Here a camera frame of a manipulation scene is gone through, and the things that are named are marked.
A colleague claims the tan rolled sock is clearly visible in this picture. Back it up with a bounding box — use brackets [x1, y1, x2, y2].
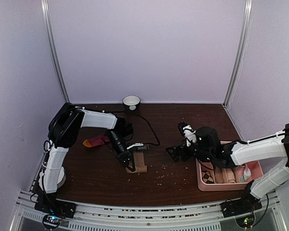
[214, 168, 224, 184]

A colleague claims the pink divided organizer box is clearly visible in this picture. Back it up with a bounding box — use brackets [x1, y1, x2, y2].
[195, 141, 264, 192]

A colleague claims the black argyle rolled sock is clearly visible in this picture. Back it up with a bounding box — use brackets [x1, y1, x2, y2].
[201, 171, 214, 184]

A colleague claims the right circuit board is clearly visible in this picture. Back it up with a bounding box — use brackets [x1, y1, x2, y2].
[236, 215, 255, 229]

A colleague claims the black white small bowl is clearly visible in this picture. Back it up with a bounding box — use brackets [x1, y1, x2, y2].
[122, 95, 141, 111]

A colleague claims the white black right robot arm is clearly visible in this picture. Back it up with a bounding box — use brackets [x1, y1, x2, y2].
[166, 122, 289, 213]

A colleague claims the tan ribbed sock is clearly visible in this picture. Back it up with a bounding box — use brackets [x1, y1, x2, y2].
[126, 151, 147, 174]

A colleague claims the purple orange striped sock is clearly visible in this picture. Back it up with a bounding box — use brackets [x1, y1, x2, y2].
[83, 135, 110, 148]

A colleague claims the aluminium right side rail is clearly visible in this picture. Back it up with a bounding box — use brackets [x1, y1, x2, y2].
[223, 104, 244, 140]

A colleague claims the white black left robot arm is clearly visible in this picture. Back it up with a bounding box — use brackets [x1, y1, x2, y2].
[39, 103, 145, 194]

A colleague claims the white scalloped bowl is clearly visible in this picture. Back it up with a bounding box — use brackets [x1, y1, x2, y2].
[57, 167, 66, 189]

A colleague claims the circuit board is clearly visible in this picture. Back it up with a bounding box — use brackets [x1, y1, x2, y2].
[236, 215, 255, 229]
[42, 214, 62, 229]

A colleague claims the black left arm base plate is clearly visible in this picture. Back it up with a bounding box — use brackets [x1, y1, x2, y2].
[34, 200, 77, 218]

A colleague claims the left circuit board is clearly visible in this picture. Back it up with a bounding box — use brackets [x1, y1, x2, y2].
[42, 214, 62, 229]

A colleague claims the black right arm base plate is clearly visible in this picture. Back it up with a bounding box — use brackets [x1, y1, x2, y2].
[220, 199, 262, 218]

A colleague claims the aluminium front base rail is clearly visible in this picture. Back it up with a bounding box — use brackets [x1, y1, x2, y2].
[7, 190, 289, 231]

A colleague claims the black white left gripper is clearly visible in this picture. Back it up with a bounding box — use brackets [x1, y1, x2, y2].
[107, 130, 135, 172]

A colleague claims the aluminium left corner post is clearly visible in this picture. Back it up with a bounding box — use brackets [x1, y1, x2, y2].
[40, 0, 70, 102]

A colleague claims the aluminium right corner post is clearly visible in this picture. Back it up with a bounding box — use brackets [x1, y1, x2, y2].
[223, 0, 254, 108]

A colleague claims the beige rolled sock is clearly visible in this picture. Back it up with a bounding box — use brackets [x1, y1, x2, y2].
[226, 168, 236, 183]

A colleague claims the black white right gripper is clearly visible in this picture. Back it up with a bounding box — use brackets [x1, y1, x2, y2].
[165, 139, 213, 164]

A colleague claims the aluminium corner post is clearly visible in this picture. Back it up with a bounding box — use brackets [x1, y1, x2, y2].
[223, 0, 254, 108]
[40, 0, 70, 102]

